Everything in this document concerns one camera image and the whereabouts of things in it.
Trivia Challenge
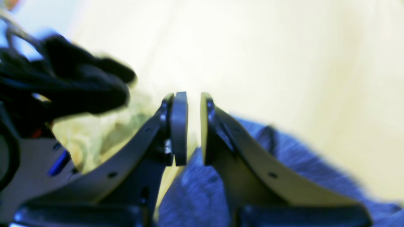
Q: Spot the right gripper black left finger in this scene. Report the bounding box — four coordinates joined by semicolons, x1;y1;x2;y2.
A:
13;92;188;227

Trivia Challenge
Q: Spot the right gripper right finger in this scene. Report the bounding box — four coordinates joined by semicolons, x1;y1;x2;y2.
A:
200;92;372;227

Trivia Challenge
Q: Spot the grey long-sleeve T-shirt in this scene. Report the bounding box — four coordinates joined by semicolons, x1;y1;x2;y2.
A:
156;117;404;227

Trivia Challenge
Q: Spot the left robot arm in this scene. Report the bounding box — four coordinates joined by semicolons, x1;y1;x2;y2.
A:
1;9;136;223

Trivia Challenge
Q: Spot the yellow table cloth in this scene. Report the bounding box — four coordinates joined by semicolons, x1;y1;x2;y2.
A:
52;0;404;221

